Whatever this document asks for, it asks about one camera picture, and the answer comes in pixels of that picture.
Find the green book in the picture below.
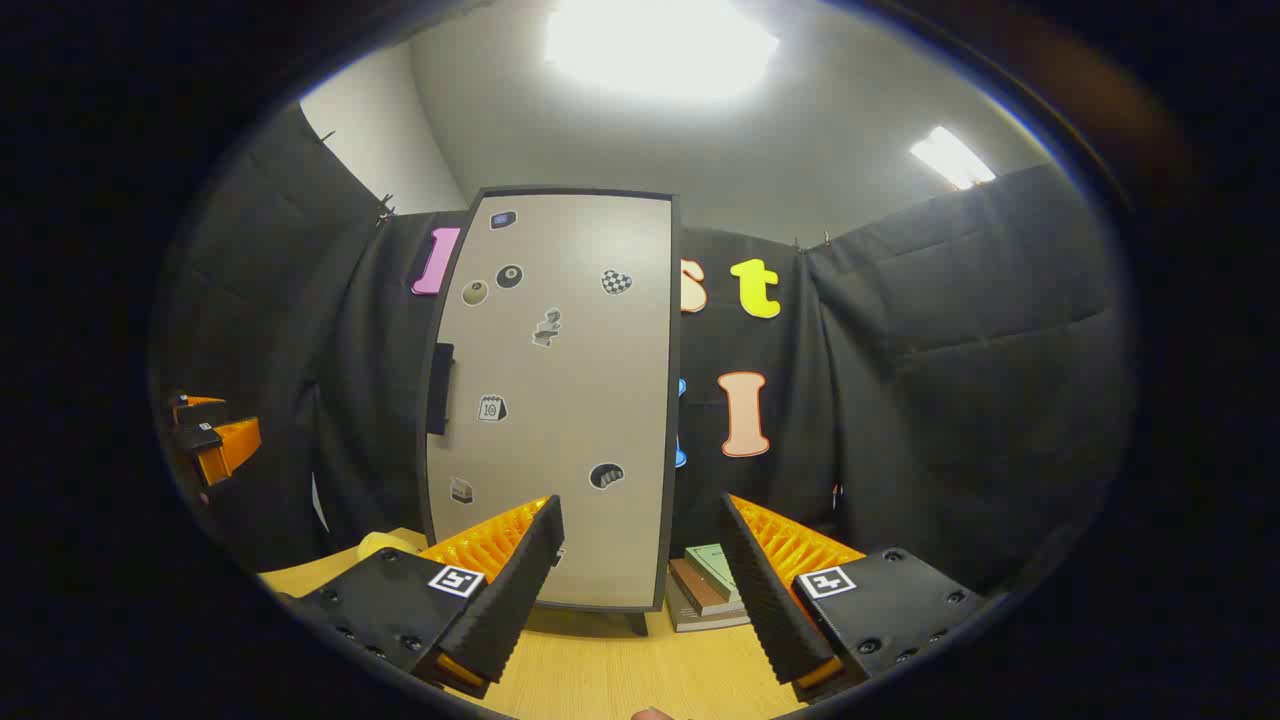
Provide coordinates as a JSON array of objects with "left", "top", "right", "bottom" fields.
[{"left": 685, "top": 543, "right": 746, "bottom": 604}]

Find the black backdrop cloth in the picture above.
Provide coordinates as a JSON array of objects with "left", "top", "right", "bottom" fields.
[{"left": 150, "top": 100, "right": 1136, "bottom": 601}]

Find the narrow ceiling light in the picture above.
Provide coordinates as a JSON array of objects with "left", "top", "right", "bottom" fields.
[{"left": 910, "top": 125, "right": 998, "bottom": 191}]

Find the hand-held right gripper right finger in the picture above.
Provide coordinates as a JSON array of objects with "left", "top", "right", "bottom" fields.
[{"left": 718, "top": 493, "right": 986, "bottom": 704}]

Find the black cabinet door handle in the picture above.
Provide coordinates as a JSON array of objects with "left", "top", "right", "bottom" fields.
[{"left": 428, "top": 343, "right": 456, "bottom": 436}]

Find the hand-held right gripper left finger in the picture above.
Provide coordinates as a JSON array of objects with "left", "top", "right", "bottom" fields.
[{"left": 285, "top": 495, "right": 566, "bottom": 699}]

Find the large ceiling light panel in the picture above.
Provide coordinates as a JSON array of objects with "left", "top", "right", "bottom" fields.
[{"left": 545, "top": 0, "right": 781, "bottom": 101}]

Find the grey cabinet door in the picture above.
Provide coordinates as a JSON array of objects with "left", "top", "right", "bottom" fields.
[{"left": 425, "top": 192, "right": 673, "bottom": 611}]

